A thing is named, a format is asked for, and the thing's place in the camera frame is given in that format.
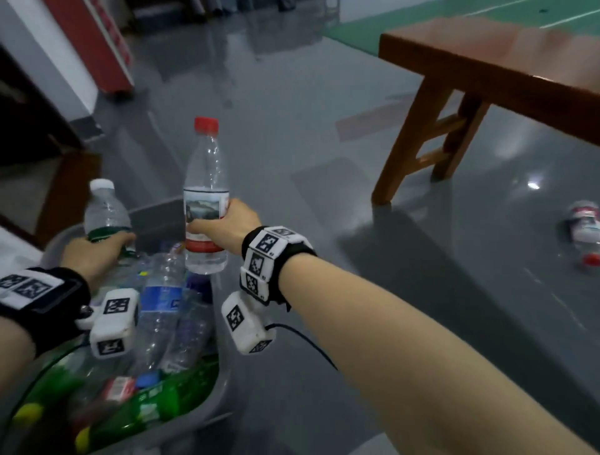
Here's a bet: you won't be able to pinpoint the red-capped landscape-label plastic bottle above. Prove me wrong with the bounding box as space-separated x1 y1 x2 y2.
182 116 231 275

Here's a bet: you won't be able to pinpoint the white-capped dark-label plastic bottle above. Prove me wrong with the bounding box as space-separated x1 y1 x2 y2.
83 177 138 261

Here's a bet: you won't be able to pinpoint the person's right hand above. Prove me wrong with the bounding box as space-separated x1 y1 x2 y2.
186 198 263 256

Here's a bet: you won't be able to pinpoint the pile of assorted plastic bottles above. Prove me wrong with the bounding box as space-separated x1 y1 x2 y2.
9 239 221 455

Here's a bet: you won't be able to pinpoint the red-capped red-label plastic bottle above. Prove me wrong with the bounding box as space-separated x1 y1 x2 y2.
567 200 600 268

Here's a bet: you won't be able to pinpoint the person's right forearm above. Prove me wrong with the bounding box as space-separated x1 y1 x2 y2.
276 255 596 455

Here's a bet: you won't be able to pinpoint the red white cabinet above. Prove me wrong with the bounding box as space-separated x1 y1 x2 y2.
44 0 136 94

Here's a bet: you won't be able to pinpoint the person's left hand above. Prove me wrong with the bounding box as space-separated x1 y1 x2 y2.
61 232 137 291

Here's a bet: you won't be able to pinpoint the brown wooden table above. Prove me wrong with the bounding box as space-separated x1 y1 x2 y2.
371 17 600 206

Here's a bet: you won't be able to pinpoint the grey plastic storage bin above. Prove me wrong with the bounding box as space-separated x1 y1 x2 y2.
39 196 233 455

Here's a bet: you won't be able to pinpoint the dark door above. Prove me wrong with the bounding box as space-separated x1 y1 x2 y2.
0 46 74 166

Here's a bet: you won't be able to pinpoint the black wrist strap marker tiles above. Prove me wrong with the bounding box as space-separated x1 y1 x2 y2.
239 226 318 313
0 267 91 359

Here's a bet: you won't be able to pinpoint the brown wooden door frame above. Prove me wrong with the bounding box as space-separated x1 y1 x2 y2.
35 152 102 247

